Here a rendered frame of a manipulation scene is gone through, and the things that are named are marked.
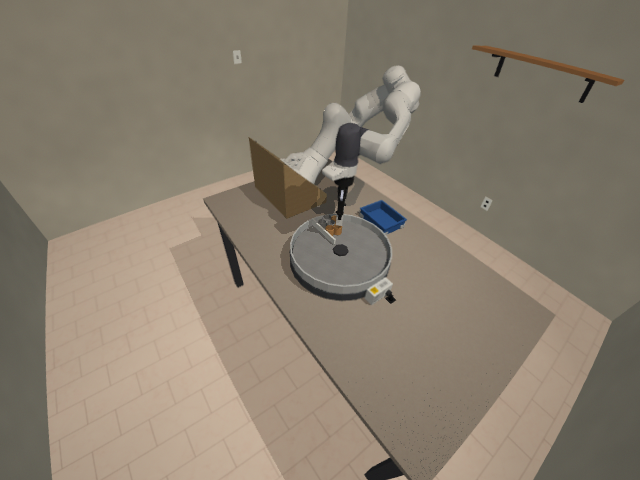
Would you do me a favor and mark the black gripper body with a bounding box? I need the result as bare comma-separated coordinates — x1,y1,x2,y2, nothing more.
334,177,354,196

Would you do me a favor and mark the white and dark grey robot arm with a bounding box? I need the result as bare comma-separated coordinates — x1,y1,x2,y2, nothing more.
280,65,421,184

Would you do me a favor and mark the blue open crate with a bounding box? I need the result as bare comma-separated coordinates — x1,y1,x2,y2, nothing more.
359,200,407,235

